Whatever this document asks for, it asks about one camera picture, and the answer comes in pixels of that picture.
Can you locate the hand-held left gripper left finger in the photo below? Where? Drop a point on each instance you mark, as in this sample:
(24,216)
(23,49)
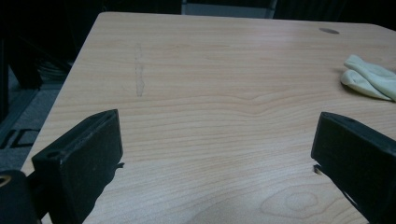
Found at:
(77,161)

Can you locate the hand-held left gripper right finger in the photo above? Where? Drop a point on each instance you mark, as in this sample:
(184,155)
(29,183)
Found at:
(358,155)

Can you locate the grey round table grommet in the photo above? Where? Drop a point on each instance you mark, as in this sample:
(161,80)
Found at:
(328,30)

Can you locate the black metal stand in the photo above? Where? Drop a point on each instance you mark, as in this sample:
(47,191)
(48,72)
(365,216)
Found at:
(23,70)

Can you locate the pale green sock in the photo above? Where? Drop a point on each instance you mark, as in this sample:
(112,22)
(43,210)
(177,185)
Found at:
(370,79)

